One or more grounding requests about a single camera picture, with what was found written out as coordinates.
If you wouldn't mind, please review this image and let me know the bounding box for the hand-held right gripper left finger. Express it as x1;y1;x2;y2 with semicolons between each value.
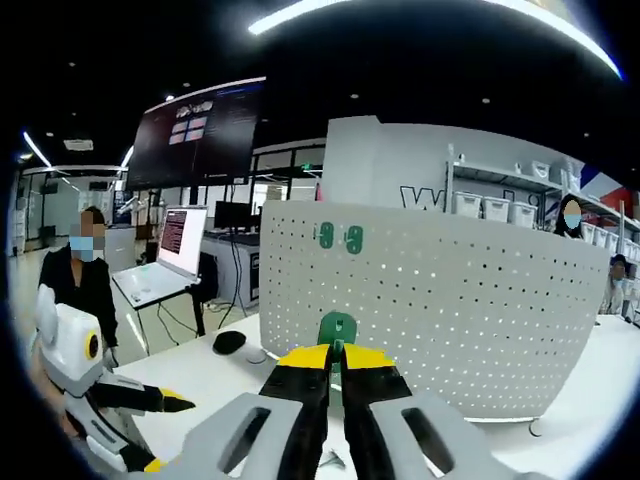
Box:
164;343;335;480

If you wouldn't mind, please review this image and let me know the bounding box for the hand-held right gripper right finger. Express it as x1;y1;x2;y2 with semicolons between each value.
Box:
339;343;506;480

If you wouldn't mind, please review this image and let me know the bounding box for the white perforated mounting plate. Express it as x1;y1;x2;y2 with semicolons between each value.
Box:
244;199;614;437

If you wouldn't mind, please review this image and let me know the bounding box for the black computer mouse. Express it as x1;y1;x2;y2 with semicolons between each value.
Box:
212;329;247;355

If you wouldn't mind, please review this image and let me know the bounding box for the black computer tower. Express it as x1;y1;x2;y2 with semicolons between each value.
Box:
198;251;220;300

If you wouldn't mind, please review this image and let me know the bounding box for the grey lab bench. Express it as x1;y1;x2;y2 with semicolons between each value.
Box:
202;230;262;307

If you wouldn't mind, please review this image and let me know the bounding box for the white open laptop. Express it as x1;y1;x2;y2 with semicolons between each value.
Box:
112;204;209;309

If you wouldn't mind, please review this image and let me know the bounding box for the black computer monitor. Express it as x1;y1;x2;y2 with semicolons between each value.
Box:
214;200;264;234

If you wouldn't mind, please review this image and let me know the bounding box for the metal shelf with white bins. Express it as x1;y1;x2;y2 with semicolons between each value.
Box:
446;143;640;261

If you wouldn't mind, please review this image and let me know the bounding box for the white partition panel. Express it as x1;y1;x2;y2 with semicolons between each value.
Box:
322;115;586;221

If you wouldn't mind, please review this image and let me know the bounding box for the large dark wall screen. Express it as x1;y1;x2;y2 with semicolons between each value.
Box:
124;77;266;191

